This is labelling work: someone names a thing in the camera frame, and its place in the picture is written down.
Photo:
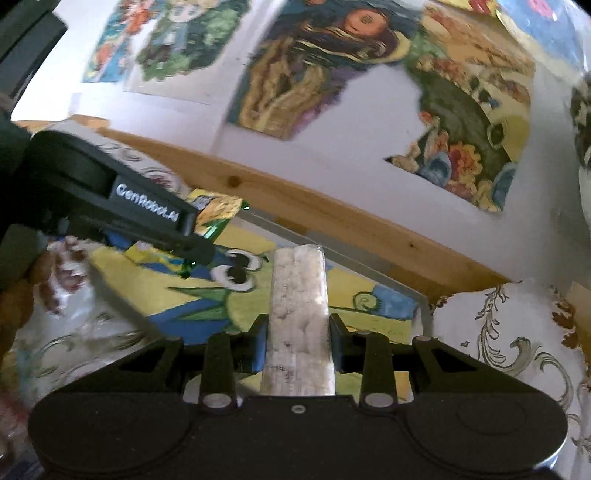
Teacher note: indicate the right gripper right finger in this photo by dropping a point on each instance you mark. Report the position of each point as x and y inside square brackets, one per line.
[369, 354]

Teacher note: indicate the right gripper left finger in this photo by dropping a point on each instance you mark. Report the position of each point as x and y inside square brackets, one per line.
[227, 353]

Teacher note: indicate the rice cracker pack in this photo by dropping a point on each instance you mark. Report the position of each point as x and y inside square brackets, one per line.
[298, 347]

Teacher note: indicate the yellow green candy pack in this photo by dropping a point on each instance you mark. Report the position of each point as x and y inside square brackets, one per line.
[215, 211]

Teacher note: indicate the grey metal tray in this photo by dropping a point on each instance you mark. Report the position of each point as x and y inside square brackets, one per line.
[369, 272]

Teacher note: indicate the frog drawing paper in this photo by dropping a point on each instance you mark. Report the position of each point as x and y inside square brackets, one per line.
[194, 290]

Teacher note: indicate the anime girl drawing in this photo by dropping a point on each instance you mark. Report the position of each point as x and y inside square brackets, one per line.
[109, 60]

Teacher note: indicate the floral white bed cover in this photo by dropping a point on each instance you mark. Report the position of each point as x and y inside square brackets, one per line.
[491, 385]

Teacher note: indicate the blond boy drawing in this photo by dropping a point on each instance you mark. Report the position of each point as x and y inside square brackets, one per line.
[177, 58]

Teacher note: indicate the starry night drawing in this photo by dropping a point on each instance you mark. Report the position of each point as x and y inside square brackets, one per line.
[311, 52]

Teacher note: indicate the landscape drawing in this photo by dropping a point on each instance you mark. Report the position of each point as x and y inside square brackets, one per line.
[476, 95]

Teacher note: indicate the plastic bag of clothes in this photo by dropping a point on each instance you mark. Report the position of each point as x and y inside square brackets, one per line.
[580, 111]

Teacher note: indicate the wooden bed frame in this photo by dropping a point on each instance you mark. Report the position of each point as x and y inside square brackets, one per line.
[423, 264]

